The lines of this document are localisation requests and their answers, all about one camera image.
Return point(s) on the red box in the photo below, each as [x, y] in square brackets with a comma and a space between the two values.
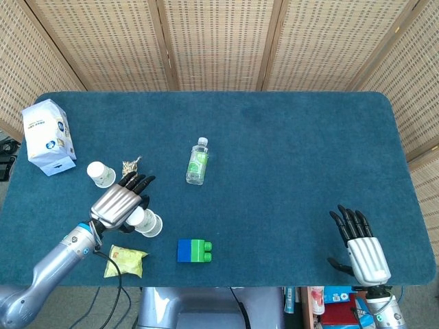
[337, 313]

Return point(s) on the white paper package bag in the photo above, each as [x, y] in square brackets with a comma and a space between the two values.
[44, 133]

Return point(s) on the blue toy building block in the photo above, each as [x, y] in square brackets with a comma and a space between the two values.
[184, 251]

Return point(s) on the yellow-green snack bag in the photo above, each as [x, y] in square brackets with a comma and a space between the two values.
[127, 262]

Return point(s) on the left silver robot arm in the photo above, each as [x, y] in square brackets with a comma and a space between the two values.
[51, 267]

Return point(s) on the blue cardboard box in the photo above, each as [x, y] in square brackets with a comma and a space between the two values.
[337, 294]

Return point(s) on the green toy building block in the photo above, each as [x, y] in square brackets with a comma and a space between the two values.
[199, 250]

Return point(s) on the grey robot torso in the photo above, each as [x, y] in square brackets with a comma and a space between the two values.
[192, 308]

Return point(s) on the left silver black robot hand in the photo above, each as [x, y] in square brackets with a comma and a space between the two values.
[115, 205]

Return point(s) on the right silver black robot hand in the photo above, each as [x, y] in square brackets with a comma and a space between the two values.
[367, 257]

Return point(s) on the white floral paper cup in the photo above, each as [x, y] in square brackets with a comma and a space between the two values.
[157, 229]
[99, 173]
[136, 216]

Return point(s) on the clear plastic water bottle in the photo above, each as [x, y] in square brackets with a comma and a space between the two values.
[198, 164]

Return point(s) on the black floor equipment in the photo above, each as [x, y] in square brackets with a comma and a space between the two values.
[6, 161]

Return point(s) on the woven bamboo folding screen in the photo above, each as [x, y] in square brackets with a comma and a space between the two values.
[219, 41]

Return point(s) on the teal carpet table cover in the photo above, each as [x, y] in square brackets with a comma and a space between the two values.
[274, 171]

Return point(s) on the white pink bottle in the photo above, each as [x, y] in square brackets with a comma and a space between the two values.
[317, 300]

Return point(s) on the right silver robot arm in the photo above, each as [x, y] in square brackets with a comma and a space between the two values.
[385, 308]

